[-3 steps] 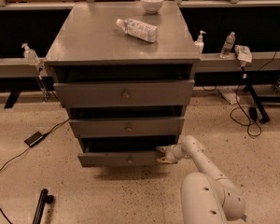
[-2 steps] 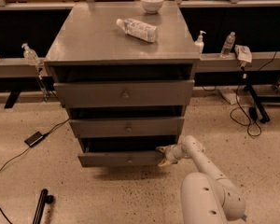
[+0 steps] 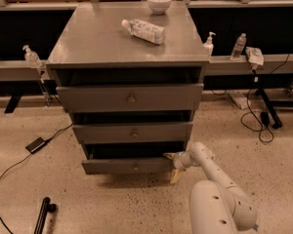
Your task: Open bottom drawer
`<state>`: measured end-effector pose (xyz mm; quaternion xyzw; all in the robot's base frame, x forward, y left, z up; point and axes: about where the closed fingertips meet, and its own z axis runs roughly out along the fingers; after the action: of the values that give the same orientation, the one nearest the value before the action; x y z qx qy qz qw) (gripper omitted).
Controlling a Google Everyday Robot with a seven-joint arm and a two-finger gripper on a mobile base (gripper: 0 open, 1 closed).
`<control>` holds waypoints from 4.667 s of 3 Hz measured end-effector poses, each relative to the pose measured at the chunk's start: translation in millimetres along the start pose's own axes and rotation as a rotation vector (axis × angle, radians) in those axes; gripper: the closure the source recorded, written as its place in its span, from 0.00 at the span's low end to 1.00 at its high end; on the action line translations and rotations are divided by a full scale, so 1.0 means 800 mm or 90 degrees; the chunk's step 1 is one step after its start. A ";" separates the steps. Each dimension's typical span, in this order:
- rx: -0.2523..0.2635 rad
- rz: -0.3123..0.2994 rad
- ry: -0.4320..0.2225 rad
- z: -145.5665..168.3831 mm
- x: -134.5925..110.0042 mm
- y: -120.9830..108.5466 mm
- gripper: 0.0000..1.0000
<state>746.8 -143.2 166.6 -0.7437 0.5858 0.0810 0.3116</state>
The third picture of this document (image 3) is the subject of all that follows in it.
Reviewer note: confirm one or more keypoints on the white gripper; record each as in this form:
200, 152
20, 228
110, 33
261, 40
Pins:
179, 162

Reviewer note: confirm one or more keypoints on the grey bottom drawer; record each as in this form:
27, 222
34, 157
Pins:
130, 158

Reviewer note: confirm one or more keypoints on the grey drawer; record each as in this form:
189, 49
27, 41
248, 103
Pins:
130, 98
130, 158
123, 133

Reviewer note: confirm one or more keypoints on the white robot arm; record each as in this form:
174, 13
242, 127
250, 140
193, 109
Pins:
217, 205

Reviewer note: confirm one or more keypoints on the grey top drawer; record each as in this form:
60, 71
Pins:
130, 98

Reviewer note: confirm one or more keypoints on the grey middle drawer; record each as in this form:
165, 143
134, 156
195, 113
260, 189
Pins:
123, 133

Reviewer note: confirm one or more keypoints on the grey drawer cabinet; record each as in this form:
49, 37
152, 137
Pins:
96, 50

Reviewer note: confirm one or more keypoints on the flat white paper pad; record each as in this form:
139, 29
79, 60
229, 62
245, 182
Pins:
239, 99

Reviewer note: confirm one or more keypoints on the blue tape cross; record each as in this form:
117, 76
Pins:
255, 227

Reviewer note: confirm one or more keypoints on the black table leg right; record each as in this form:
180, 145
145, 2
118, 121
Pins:
260, 91

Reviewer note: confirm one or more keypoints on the white pump sanitizer bottle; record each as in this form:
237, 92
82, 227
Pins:
209, 43

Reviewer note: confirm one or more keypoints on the white plastic bag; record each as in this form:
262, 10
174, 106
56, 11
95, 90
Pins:
254, 55

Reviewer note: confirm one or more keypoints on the lying clear water bottle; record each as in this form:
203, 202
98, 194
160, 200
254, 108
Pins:
144, 30

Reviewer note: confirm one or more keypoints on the black power adapter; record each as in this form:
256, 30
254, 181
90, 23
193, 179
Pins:
36, 145

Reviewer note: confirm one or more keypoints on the white bowl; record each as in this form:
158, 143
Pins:
159, 6

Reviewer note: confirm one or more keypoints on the clear pump bottle left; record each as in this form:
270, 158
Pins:
31, 57

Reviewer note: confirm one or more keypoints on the black bracket left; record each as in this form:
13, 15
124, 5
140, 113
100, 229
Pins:
12, 104

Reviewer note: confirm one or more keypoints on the grey shelf rail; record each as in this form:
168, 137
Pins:
17, 70

